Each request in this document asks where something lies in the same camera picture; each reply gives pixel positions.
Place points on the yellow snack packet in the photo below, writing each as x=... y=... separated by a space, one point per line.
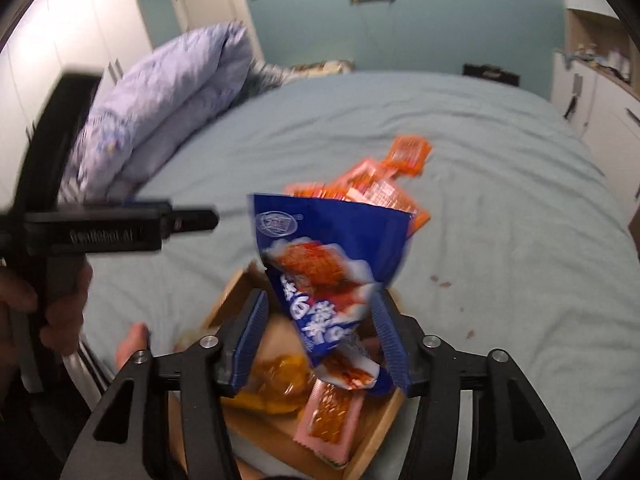
x=280 y=380

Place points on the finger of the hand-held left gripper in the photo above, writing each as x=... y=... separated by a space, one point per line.
x=192 y=220

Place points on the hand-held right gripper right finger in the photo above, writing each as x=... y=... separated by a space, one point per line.
x=392 y=345

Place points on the white cabinet with drawers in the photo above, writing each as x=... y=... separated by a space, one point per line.
x=600 y=105

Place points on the torn cardboard box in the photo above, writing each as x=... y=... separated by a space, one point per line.
x=285 y=435

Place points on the person's left hand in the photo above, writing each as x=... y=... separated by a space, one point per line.
x=65 y=330

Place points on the bed with light blue sheet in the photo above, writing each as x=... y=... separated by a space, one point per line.
x=500 y=210

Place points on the black chair back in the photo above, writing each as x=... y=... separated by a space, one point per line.
x=492 y=72

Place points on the purple floral quilt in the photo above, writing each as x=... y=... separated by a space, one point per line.
x=190 y=85

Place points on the teal patterned cloth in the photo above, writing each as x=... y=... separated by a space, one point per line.
x=267 y=77

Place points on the blue snack packet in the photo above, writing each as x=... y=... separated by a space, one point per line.
x=320 y=240

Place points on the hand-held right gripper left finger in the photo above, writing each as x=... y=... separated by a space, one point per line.
x=247 y=345

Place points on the beige patterned pillow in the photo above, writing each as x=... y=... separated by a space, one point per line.
x=325 y=66

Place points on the person's foot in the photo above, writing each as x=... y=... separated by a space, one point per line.
x=130 y=345

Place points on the white wardrobe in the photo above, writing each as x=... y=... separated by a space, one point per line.
x=75 y=20

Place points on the dark striped cloth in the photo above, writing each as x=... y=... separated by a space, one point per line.
x=87 y=370

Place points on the pink snack packet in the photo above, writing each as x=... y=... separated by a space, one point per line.
x=327 y=415

